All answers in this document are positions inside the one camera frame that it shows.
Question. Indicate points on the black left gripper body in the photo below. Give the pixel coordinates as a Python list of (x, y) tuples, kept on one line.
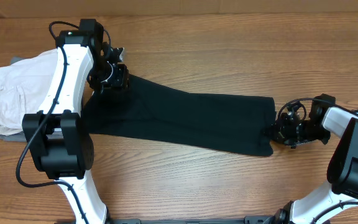
[(117, 79)]

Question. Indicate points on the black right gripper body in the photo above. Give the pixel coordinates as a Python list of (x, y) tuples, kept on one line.
[(294, 131)]

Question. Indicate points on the black t-shirt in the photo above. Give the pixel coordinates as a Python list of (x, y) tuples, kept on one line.
[(147, 110)]

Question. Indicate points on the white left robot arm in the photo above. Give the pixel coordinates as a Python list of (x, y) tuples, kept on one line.
[(59, 149)]

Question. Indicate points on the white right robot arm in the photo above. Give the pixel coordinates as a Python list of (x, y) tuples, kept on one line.
[(340, 190)]

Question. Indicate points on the white folded garment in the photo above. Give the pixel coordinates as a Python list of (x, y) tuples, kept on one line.
[(23, 87)]

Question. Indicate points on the grey folded garment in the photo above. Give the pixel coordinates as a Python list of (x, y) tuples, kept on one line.
[(17, 137)]

